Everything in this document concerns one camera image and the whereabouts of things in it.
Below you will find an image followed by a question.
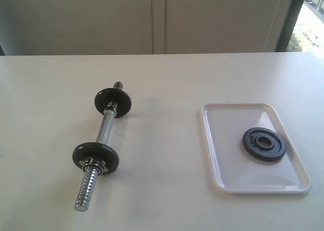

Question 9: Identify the chrome star collar nut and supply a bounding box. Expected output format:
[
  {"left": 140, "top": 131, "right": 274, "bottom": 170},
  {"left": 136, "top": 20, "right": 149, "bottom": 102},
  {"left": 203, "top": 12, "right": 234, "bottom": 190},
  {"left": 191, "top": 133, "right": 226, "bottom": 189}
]
[{"left": 79, "top": 158, "right": 105, "bottom": 175}]

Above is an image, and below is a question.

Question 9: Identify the dark grey weight plate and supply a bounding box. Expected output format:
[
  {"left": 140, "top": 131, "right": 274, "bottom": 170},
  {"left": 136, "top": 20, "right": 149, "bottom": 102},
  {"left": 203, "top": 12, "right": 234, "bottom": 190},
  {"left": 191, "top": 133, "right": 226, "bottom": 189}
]
[{"left": 242, "top": 127, "right": 287, "bottom": 162}]

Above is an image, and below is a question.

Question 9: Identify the black weight plate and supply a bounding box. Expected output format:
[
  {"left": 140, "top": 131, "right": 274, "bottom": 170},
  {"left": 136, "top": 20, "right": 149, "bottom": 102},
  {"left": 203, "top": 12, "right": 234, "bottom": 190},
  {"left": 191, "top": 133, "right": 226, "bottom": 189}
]
[
  {"left": 72, "top": 142, "right": 119, "bottom": 175},
  {"left": 94, "top": 88, "right": 132, "bottom": 118}
]

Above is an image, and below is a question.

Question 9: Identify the dark window frame post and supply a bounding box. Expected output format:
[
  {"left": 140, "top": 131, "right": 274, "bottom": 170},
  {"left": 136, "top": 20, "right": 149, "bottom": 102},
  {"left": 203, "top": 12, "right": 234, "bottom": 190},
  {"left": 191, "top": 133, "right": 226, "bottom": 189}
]
[{"left": 275, "top": 0, "right": 304, "bottom": 52}]

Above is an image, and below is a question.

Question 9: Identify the chrome threaded dumbbell bar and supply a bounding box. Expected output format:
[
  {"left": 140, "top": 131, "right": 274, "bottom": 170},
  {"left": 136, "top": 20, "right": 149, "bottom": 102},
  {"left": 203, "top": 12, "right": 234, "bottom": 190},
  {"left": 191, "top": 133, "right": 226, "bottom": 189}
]
[{"left": 74, "top": 82, "right": 123, "bottom": 212}]

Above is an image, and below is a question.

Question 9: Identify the white plastic tray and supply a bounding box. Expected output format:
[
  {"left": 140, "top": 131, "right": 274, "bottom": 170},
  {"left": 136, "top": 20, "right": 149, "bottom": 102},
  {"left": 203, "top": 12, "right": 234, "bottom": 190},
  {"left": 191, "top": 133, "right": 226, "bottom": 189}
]
[{"left": 201, "top": 103, "right": 311, "bottom": 195}]

